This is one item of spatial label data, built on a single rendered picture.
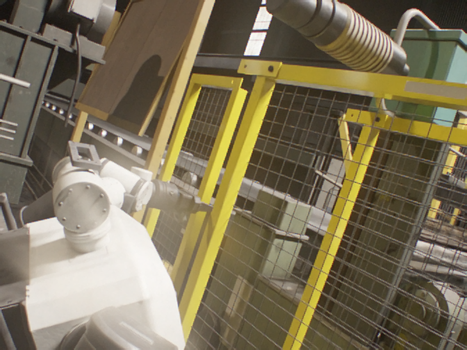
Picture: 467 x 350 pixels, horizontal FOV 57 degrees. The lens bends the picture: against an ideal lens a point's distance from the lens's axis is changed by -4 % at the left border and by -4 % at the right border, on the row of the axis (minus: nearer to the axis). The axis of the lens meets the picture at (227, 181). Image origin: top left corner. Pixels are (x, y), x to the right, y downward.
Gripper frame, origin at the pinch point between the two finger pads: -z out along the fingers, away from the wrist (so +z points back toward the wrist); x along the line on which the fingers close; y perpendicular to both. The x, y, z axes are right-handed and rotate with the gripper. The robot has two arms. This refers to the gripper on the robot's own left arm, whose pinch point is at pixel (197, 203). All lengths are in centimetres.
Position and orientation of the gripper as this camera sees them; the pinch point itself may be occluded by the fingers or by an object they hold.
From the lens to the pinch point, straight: 148.5
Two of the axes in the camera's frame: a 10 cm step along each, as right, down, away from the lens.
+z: -7.5, -2.0, -6.3
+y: -3.2, 9.4, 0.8
